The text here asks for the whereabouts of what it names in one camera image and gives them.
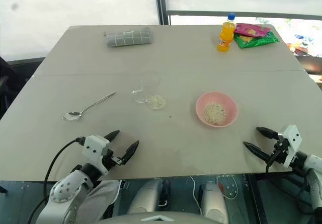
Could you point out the green snack bag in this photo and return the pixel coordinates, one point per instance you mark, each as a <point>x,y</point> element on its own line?
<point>261,40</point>

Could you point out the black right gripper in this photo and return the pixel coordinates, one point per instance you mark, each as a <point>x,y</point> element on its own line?
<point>279,151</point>

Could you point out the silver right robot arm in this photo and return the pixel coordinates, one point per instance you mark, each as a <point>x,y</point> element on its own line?
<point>313,169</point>

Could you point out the silver metal spoon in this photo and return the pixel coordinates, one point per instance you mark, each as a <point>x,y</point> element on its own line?
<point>71,115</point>

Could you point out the dark box with clutter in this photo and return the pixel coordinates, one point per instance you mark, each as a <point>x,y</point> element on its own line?
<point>310,63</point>

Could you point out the orange juice bottle blue cap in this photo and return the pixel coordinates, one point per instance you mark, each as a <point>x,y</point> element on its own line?
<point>226,36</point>

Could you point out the grey checked fabric pouch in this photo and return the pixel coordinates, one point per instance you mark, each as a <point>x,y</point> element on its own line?
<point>128,36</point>

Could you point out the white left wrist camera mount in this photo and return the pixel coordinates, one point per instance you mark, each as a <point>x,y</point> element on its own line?
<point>93,146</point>

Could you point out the silver robot left leg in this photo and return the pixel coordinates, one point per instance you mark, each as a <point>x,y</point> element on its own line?
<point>147,196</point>

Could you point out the black table leg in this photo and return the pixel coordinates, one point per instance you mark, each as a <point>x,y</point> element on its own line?
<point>255,198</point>

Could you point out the pink snack bag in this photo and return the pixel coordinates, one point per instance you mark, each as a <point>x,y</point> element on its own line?
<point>249,29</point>

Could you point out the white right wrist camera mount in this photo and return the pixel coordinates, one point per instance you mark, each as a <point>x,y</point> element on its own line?
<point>291,143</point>

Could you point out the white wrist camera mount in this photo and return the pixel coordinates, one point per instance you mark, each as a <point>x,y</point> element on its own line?
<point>291,143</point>
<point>93,146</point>

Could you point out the silver robot right leg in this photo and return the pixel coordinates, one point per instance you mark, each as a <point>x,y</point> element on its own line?
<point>213,201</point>

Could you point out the clear glass measuring cup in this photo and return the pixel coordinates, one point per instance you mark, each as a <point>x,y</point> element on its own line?
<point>150,88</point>

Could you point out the dark chair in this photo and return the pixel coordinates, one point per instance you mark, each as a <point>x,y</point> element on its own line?
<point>10,83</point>

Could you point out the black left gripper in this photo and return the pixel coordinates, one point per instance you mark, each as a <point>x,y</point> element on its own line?
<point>112,160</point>

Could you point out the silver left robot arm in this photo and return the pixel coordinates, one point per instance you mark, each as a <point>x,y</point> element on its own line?
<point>66,191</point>

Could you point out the silver robot leg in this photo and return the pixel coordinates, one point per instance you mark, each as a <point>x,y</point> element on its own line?
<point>147,196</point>
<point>213,201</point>

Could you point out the pink bowl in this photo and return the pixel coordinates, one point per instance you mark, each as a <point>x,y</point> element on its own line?
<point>201,108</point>

